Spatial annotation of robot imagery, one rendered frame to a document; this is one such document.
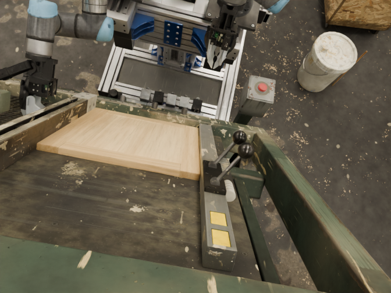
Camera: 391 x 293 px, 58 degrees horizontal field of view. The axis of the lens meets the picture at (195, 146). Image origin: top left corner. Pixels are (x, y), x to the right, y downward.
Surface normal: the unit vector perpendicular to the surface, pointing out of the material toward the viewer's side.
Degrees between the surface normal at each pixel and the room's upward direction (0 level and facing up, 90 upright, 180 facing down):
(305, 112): 0
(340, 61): 0
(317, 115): 0
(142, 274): 56
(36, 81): 34
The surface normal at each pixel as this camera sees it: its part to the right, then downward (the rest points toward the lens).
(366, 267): 0.20, -0.94
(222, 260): 0.00, 0.27
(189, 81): 0.11, -0.31
